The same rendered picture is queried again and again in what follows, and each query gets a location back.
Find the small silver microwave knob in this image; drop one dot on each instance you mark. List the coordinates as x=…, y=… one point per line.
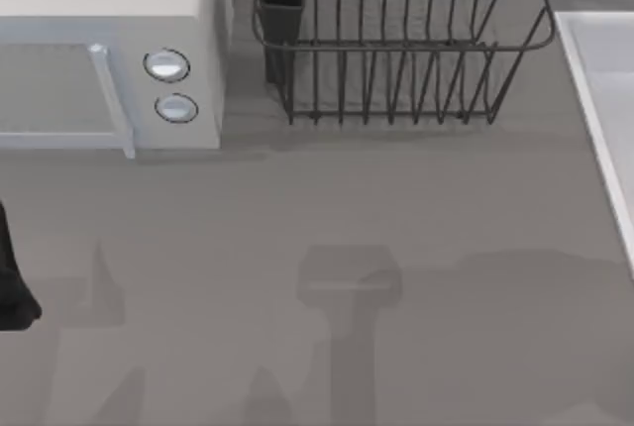
x=176, y=108

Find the large silver microwave knob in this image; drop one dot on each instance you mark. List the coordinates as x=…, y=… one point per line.
x=166, y=65

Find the microwave oven door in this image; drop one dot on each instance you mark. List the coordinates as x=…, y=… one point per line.
x=44, y=89

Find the white sink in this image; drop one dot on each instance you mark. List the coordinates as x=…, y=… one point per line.
x=604, y=99

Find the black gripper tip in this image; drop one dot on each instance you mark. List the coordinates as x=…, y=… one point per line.
x=12, y=287

